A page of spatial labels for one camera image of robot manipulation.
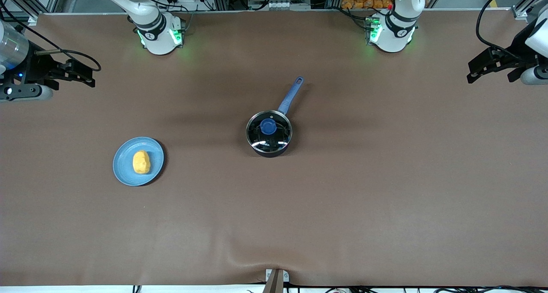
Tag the yellow potato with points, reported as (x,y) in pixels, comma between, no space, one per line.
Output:
(141,162)

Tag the metal table clamp bracket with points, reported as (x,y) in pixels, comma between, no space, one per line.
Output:
(274,282)

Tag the blue round plate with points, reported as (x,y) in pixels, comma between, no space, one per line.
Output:
(124,169)

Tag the white power strip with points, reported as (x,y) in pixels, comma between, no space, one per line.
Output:
(282,4)

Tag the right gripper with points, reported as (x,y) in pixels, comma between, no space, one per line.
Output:
(37,67)

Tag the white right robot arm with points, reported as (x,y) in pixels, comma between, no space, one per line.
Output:
(158,40)

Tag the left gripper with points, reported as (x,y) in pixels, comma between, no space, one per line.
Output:
(515,52)

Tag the brown table mat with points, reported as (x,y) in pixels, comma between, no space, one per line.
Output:
(274,220)

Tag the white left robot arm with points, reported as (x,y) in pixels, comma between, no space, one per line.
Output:
(391,36)

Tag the glass lid with blue knob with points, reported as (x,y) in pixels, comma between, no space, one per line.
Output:
(269,132)

